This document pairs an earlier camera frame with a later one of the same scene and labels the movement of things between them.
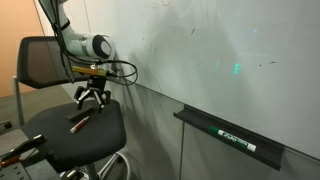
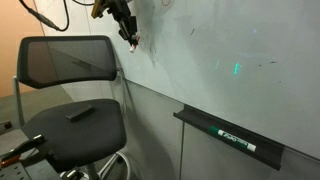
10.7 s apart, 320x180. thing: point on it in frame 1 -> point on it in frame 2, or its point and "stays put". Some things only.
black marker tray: [269, 151] stays put
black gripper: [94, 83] -> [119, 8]
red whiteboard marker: [79, 125] -> [135, 44]
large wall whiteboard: [250, 64] stays put
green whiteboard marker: [232, 137] stays put
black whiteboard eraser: [80, 113] stays put
